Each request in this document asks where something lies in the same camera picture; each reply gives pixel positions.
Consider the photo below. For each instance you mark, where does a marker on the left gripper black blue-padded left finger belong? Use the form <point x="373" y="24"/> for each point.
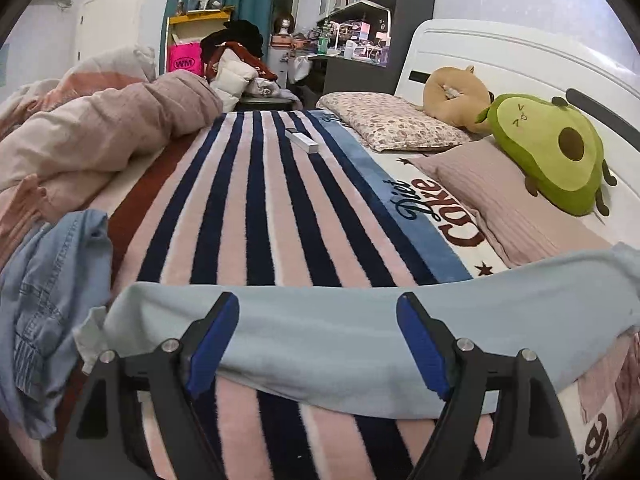
<point x="105" y="439"/>

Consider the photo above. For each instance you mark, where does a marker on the yellow shelf cabinet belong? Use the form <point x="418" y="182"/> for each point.
<point x="193" y="27"/>

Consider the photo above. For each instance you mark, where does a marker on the white puffer jacket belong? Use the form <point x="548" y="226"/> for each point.
<point x="231" y="80"/>

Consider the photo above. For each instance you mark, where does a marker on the light blue fleece pants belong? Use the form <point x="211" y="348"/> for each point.
<point x="341" y="348"/>

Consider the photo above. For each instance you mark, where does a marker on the white door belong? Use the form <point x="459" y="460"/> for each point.
<point x="106" y="25"/>

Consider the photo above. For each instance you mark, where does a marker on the floral pillow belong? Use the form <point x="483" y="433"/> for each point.
<point x="389" y="123"/>

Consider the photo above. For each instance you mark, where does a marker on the pink ribbed pillow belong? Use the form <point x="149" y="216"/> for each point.
<point x="521" y="228"/>

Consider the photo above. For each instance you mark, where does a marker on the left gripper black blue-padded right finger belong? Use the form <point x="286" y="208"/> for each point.
<point x="530" y="438"/>

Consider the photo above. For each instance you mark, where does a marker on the white bed headboard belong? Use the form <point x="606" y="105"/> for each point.
<point x="516" y="59"/>

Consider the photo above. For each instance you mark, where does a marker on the pink crumpled duvet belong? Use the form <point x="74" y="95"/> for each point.
<point x="63" y="140"/>

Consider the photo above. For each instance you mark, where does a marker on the green avocado plush toy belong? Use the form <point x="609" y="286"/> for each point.
<point x="556" y="146"/>

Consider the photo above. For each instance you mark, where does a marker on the tan round plush toy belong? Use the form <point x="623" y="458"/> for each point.
<point x="457" y="97"/>

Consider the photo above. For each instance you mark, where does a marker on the pink shopping bag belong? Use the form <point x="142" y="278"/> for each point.
<point x="185" y="57"/>

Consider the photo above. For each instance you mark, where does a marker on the blue denim garment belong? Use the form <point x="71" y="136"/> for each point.
<point x="58" y="273"/>

